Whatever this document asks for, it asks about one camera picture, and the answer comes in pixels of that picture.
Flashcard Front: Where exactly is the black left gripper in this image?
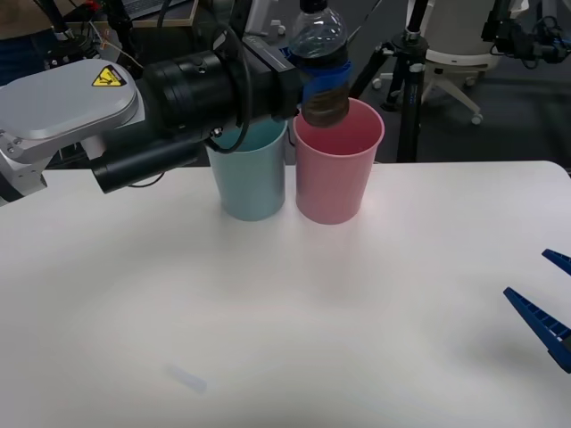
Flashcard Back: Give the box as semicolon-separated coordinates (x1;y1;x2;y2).
243;35;353;122

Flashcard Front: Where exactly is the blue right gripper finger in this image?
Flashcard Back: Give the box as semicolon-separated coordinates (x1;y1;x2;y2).
541;248;571;274
502;286;571;374

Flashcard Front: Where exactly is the clear bottle with black cap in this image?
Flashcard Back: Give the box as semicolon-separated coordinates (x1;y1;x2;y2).
287;0;350;130

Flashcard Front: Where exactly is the white office chair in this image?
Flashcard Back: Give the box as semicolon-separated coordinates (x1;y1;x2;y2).
244;0;287;37
372;42;501;127

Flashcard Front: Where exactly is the black tripod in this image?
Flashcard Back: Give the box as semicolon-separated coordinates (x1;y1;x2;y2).
345;0;432;164

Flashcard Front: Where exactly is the pink plastic bin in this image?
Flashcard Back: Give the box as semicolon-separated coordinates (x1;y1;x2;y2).
293;98;386;226

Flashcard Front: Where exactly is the wooden-edged desk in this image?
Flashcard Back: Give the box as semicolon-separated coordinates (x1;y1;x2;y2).
88;0;201;30

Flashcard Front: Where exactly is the pale blue plastic bin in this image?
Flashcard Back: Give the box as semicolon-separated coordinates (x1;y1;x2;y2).
204;118;289;223

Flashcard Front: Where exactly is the person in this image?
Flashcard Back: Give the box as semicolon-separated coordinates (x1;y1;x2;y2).
0;0;62;88

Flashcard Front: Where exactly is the black camera stand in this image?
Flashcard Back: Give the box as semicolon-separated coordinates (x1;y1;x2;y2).
37;0;146;72

